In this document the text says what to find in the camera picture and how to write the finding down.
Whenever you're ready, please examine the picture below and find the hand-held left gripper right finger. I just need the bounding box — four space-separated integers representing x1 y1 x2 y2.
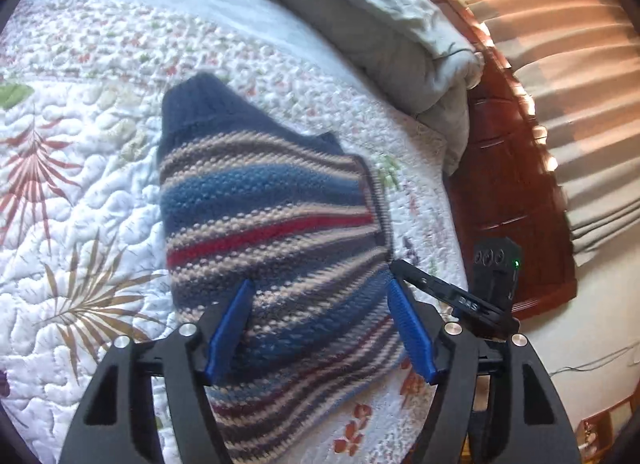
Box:
386 276 583 464

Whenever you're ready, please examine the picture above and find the striped knit sweater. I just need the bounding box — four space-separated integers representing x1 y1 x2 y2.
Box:
157 72 412 456

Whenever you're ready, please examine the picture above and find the wall cable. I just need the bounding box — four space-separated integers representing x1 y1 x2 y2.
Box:
547 345 640 378

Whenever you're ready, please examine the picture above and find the floral quilted bedspread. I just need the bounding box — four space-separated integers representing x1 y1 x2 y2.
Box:
0 0 472 464

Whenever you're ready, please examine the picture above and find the grey comforter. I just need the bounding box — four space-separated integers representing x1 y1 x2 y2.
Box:
197 0 487 177

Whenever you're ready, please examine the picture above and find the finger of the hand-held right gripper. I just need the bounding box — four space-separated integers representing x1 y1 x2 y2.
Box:
389 260 493 327

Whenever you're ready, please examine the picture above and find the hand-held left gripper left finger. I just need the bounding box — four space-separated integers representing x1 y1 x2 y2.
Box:
59 278 256 464

